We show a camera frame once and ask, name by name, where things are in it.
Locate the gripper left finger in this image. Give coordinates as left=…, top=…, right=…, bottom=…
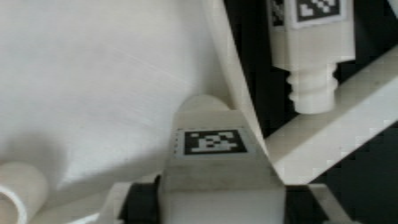
left=95, top=175, right=161, bottom=224

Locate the white obstacle fence right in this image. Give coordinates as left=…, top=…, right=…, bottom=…
left=264, top=45, right=398, bottom=185

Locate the white table leg with tag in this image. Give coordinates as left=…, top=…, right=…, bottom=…
left=158, top=95, right=285, bottom=224

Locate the white square tabletop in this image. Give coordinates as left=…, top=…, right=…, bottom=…
left=0, top=0, right=271, bottom=224

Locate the white table leg right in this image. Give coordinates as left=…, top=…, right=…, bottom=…
left=266, top=0, right=355, bottom=114

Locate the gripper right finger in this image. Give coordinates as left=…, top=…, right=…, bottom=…
left=284, top=183, right=355, bottom=224

